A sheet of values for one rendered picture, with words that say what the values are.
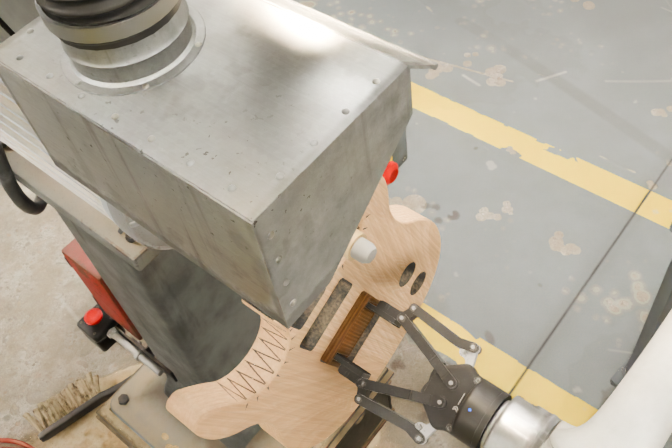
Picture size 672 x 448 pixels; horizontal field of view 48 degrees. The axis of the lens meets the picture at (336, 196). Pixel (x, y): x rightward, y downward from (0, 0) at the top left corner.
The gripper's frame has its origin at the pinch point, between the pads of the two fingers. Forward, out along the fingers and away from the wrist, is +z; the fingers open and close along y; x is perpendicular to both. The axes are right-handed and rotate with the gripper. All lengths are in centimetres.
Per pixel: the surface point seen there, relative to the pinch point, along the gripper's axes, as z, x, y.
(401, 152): 17.8, -20.6, 27.6
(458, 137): 60, -140, 65
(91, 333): 70, -45, -34
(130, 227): 20.5, 23.1, -2.9
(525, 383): -2, -116, 7
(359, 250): -3.3, 19.7, 8.1
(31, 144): 38.3, 25.3, -1.3
